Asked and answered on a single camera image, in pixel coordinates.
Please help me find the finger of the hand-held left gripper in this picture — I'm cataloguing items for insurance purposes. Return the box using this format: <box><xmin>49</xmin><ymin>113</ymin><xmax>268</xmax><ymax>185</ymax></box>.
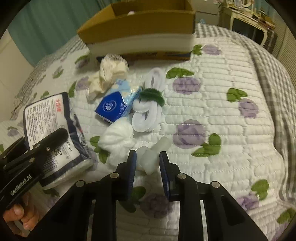
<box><xmin>0</xmin><ymin>137</ymin><xmax>26</xmax><ymax>163</ymax></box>
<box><xmin>30</xmin><ymin>128</ymin><xmax>68</xmax><ymax>160</ymax></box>

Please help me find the green curtain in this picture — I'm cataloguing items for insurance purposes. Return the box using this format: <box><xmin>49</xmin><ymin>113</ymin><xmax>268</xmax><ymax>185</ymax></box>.
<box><xmin>7</xmin><ymin>0</ymin><xmax>116</xmax><ymax>66</ymax></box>

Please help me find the white cotton cloth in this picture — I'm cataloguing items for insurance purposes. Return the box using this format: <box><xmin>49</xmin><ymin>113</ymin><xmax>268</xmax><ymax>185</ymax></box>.
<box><xmin>98</xmin><ymin>118</ymin><xmax>137</xmax><ymax>167</ymax></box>

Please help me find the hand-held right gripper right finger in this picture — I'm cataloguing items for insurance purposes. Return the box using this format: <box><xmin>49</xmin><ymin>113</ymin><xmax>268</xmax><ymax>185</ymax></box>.
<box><xmin>159</xmin><ymin>151</ymin><xmax>263</xmax><ymax>241</ymax></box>

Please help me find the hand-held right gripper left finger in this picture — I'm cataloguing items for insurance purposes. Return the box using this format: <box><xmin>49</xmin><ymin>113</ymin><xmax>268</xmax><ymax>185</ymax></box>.
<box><xmin>42</xmin><ymin>150</ymin><xmax>137</xmax><ymax>241</ymax></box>

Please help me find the blue tissue packet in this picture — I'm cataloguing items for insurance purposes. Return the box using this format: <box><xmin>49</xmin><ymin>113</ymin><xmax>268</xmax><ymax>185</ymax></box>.
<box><xmin>94</xmin><ymin>79</ymin><xmax>142</xmax><ymax>123</ymax></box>

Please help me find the white tissue pack barcode label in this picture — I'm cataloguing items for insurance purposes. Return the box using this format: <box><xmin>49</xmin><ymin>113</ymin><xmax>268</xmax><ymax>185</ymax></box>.
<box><xmin>23</xmin><ymin>92</ymin><xmax>94</xmax><ymax>189</ymax></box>

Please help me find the translucent white plastic piece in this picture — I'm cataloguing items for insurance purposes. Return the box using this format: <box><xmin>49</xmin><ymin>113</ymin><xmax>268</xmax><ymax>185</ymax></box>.
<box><xmin>136</xmin><ymin>137</ymin><xmax>171</xmax><ymax>175</ymax></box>

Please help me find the cream cloth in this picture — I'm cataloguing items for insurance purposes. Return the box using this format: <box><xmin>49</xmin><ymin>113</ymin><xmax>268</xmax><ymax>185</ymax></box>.
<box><xmin>87</xmin><ymin>53</ymin><xmax>129</xmax><ymax>100</ymax></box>

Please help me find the brown cardboard box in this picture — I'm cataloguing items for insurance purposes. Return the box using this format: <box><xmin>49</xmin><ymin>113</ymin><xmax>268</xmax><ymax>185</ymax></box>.
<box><xmin>77</xmin><ymin>0</ymin><xmax>196</xmax><ymax>61</ymax></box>

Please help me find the white dressing table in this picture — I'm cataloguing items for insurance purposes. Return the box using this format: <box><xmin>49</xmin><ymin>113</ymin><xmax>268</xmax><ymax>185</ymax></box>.
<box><xmin>218</xmin><ymin>0</ymin><xmax>277</xmax><ymax>47</ymax></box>

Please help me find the person's left hand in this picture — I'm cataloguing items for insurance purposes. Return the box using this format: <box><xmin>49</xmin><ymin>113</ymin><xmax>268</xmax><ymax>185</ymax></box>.
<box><xmin>3</xmin><ymin>193</ymin><xmax>40</xmax><ymax>234</ymax></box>

